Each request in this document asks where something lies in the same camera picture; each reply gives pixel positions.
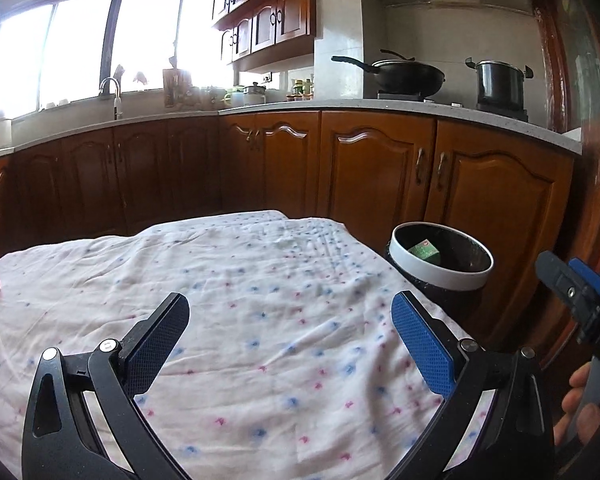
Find white lidded pot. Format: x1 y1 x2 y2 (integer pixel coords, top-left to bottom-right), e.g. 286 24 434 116
242 81 266 106

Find black wok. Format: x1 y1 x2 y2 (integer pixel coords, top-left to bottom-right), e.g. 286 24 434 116
332 55 445 100

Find black white-rimmed trash bin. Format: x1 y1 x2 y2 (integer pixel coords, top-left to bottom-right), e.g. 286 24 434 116
386 221 494 324

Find brown wall cabinets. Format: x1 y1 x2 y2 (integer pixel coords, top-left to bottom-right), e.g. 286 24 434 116
211 0 316 72

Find white dotted tablecloth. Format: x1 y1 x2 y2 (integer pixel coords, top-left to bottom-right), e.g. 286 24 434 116
0 211 441 479

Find right hand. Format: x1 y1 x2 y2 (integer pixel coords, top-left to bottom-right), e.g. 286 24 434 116
552 361 600 449

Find green paper box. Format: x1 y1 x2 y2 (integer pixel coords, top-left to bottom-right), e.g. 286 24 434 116
408 240 441 266

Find brown wooden base cabinets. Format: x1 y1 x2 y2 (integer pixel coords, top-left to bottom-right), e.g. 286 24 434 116
0 110 574 348

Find chrome kitchen faucet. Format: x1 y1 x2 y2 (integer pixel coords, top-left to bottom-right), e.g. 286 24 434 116
99 76 123 120

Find kitchen window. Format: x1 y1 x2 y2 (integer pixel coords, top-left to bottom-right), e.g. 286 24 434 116
0 0 234 118

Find black cooking pot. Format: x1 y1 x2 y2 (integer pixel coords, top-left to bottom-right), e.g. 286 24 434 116
465 58 534 112

